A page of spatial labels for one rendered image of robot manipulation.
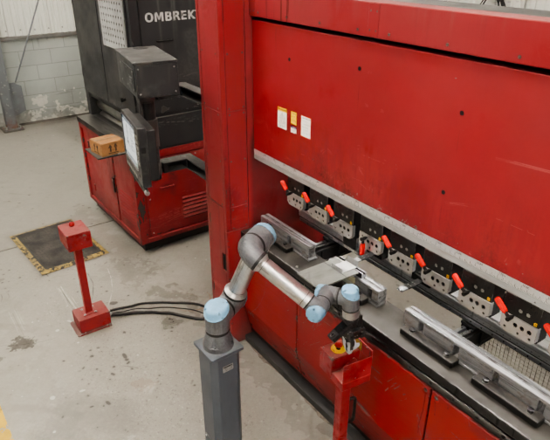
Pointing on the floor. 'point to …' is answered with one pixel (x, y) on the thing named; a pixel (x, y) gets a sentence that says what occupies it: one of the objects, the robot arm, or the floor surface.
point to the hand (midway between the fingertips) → (347, 352)
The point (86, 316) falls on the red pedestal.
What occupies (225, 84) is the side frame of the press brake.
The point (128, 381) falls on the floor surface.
